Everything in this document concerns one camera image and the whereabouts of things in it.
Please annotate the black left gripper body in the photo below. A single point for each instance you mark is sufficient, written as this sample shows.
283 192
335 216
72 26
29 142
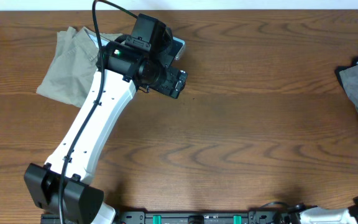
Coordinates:
167 82

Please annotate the khaki green shorts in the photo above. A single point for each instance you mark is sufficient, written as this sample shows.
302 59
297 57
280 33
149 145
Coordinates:
70 74

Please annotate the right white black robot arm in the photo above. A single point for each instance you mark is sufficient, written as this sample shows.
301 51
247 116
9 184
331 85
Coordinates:
318 215

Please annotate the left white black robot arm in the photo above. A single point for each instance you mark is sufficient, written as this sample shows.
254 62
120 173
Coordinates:
62 186

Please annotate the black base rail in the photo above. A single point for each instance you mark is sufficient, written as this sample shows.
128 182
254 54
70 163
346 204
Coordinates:
253 217

